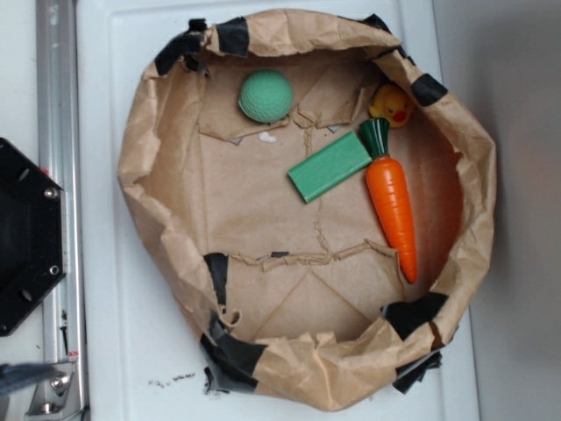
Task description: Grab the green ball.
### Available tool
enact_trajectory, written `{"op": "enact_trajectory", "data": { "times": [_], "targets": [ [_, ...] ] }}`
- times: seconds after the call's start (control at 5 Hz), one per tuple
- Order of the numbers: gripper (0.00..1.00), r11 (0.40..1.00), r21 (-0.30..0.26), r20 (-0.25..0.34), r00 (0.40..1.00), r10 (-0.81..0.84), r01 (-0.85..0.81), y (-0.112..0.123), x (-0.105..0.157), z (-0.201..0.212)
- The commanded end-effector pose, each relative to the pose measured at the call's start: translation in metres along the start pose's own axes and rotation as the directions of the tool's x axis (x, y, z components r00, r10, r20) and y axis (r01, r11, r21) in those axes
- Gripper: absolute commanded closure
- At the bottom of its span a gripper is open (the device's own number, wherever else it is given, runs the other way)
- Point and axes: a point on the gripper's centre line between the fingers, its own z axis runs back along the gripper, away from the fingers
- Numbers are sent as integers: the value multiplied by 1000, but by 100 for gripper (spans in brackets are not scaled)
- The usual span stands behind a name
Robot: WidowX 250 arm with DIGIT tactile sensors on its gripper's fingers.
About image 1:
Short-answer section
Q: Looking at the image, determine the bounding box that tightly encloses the aluminium extrusion rail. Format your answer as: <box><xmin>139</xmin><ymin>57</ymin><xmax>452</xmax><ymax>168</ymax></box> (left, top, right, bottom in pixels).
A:
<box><xmin>25</xmin><ymin>1</ymin><xmax>90</xmax><ymax>420</ymax></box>

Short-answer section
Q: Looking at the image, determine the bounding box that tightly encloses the brown paper bag tray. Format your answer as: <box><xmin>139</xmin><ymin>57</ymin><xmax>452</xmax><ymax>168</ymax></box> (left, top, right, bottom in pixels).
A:
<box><xmin>117</xmin><ymin>9</ymin><xmax>496</xmax><ymax>411</ymax></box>

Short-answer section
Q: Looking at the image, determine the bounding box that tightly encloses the green rectangular block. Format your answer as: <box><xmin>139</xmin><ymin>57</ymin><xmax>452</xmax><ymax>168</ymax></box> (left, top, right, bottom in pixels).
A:
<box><xmin>288</xmin><ymin>132</ymin><xmax>373</xmax><ymax>203</ymax></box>

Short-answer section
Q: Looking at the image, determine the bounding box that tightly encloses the grey cable bundle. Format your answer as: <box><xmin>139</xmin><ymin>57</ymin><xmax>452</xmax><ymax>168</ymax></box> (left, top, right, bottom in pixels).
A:
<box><xmin>0</xmin><ymin>361</ymin><xmax>58</xmax><ymax>397</ymax></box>

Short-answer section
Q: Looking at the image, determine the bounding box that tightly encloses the green foam ball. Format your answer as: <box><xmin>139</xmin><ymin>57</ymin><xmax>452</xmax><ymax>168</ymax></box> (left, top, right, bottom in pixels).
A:
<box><xmin>238</xmin><ymin>69</ymin><xmax>294</xmax><ymax>124</ymax></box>

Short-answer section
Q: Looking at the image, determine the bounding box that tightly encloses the white tray board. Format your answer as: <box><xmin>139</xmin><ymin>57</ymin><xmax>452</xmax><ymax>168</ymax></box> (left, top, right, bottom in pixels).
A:
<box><xmin>76</xmin><ymin>1</ymin><xmax>479</xmax><ymax>420</ymax></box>

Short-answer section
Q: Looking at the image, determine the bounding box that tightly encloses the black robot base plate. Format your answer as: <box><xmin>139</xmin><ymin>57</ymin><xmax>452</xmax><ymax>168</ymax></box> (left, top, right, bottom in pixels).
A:
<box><xmin>1</xmin><ymin>139</ymin><xmax>65</xmax><ymax>337</ymax></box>

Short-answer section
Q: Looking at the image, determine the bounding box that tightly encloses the orange toy carrot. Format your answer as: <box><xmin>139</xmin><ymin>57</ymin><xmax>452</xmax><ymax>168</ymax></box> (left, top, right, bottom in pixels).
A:
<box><xmin>359</xmin><ymin>118</ymin><xmax>418</xmax><ymax>283</ymax></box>

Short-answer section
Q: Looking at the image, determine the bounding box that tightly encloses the yellow rubber duck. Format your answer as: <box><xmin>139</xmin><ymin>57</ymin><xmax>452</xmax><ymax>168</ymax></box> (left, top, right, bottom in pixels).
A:
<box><xmin>369</xmin><ymin>83</ymin><xmax>415</xmax><ymax>128</ymax></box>

